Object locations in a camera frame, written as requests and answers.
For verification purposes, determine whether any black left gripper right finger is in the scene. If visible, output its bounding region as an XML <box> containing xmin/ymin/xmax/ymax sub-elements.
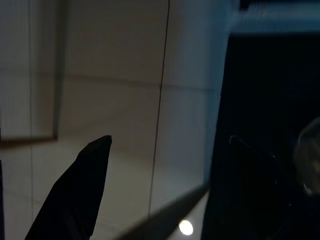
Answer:
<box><xmin>229</xmin><ymin>135</ymin><xmax>320</xmax><ymax>240</ymax></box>

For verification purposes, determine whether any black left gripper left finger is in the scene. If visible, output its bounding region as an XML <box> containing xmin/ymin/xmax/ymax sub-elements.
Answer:
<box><xmin>24</xmin><ymin>135</ymin><xmax>113</xmax><ymax>240</ymax></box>

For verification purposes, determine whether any grey two-door fridge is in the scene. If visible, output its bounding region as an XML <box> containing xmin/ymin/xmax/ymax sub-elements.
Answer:
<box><xmin>202</xmin><ymin>0</ymin><xmax>320</xmax><ymax>240</ymax></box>

